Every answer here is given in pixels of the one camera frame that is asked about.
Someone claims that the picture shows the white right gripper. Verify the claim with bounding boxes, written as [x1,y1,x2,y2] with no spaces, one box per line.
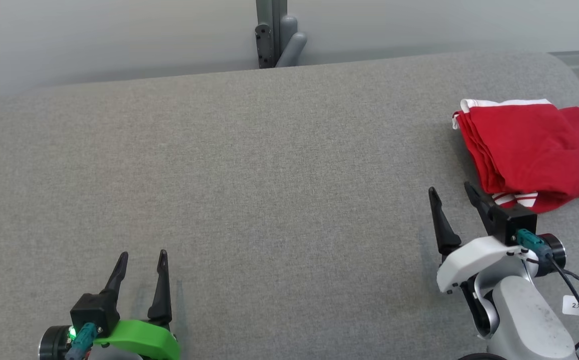
[428,181,525,295]

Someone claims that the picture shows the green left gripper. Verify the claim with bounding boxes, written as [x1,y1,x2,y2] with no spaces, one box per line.
[94,249,181,360]

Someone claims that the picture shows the red jersey with striped trim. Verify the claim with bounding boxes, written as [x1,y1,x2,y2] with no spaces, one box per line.
[489,106,579,215]

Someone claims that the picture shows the red shorts with white band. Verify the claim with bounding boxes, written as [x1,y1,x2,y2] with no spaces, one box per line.
[452,98,579,198]

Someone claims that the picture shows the grey fabric sofa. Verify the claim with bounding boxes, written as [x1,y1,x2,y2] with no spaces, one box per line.
[0,51,579,360]

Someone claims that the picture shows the teal right camera connector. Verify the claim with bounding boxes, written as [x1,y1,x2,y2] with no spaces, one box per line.
[516,229,552,260]

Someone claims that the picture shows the teal camera connector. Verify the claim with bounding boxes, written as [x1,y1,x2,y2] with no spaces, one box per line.
[516,229,552,260]
[65,322,97,360]

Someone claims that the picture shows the teal left camera connector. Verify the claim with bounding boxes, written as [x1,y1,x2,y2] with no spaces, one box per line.
[65,322,97,360]

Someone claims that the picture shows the thin black cable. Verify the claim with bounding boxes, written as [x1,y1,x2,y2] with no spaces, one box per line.
[544,255,579,360]

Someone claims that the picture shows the white cable tag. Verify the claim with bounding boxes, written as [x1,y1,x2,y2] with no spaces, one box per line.
[562,295,579,327]

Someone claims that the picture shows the grey metal frame post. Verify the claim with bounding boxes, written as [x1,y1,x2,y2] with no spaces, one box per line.
[255,0,308,69]

